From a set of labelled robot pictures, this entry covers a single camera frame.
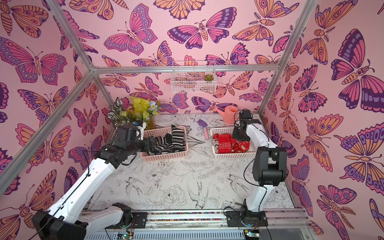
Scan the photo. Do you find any artificial plant bouquet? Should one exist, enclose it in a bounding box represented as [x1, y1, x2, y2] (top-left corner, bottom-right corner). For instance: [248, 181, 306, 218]
[103, 98, 162, 130]

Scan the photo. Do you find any black grey striped sock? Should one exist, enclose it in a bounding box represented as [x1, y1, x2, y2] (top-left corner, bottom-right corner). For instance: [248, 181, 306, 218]
[152, 136, 176, 155]

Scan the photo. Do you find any red patterned sock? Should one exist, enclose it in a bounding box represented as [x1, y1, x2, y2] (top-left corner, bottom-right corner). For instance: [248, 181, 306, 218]
[213, 134, 233, 154]

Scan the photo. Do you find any black white striped sock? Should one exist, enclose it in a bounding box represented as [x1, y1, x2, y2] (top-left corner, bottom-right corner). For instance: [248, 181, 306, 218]
[172, 125, 186, 152]

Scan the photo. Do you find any white wire wall basket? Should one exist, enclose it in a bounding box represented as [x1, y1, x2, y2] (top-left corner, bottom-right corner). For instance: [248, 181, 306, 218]
[169, 60, 217, 94]

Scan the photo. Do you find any pink watering can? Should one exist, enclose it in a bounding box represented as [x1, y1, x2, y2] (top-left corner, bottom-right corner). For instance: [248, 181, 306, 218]
[214, 106, 241, 126]

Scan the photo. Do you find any red snowflake bird sock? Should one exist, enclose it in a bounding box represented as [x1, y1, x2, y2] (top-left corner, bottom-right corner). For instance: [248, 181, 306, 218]
[233, 140, 250, 153]

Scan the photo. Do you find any small green succulent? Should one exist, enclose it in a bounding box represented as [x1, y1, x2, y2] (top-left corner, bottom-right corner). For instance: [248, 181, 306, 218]
[204, 74, 215, 82]

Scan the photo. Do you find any purple pink garden trowel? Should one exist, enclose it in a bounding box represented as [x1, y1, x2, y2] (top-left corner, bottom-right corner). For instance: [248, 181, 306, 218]
[198, 119, 210, 140]

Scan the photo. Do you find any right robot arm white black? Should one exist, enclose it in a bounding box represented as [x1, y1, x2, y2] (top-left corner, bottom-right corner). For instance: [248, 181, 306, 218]
[223, 110, 288, 228]

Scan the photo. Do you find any white plastic basket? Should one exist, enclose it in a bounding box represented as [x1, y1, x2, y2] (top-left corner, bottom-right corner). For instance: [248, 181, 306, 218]
[210, 127, 257, 159]

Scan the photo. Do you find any pink plastic basket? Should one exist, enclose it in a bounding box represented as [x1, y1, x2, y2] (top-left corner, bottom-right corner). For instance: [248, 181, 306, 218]
[140, 126, 189, 161]

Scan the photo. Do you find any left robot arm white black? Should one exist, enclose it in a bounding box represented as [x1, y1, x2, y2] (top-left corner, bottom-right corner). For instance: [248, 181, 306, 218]
[32, 121, 156, 240]

